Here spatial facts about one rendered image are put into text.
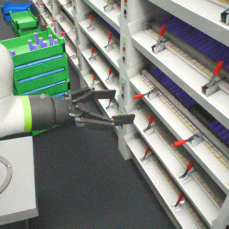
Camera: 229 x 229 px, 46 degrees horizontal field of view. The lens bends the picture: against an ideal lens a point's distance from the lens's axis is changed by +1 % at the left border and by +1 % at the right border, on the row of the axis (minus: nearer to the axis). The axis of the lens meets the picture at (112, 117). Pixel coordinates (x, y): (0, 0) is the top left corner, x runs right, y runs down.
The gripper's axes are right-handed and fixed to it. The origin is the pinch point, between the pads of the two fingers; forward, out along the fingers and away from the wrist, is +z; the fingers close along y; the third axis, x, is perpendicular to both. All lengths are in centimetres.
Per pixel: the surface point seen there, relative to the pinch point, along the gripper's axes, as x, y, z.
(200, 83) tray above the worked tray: 11.5, 7.9, 19.0
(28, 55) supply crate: -17, -72, -14
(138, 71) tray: -4.9, -29.9, 24.2
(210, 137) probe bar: -3.4, 15.2, 24.6
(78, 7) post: 0, -100, 19
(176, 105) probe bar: -3.6, -2.4, 24.3
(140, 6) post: 20.8, -30.5, 17.6
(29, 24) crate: -46, -201, 10
